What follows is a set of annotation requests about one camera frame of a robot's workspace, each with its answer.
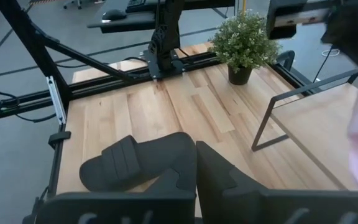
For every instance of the black keyboard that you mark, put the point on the black keyboard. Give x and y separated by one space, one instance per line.
135 3

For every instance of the office chair base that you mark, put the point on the office chair base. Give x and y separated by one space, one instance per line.
73 3

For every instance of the wooden shelf with black frame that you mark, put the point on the wooden shelf with black frame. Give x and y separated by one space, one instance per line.
315 130

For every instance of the black computer mouse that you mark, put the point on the black computer mouse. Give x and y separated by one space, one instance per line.
113 15

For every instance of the black table clamp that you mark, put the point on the black table clamp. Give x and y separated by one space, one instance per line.
286 57
59 138

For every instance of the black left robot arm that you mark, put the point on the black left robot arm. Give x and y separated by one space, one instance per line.
165 37

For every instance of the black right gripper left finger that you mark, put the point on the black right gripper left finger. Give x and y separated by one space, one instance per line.
113 208

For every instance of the black slide sandal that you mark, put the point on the black slide sandal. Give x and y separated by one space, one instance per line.
126 161

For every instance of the green potted plant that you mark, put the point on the green potted plant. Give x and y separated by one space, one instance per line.
242 43

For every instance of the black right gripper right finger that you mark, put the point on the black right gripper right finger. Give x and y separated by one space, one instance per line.
259 208

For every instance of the black metal rig frame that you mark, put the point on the black metal rig frame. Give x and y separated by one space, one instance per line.
26 37

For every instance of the black desk with casters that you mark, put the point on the black desk with casters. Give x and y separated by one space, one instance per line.
129 26

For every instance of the yellow pole with black base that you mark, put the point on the yellow pole with black base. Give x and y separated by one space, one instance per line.
244 6

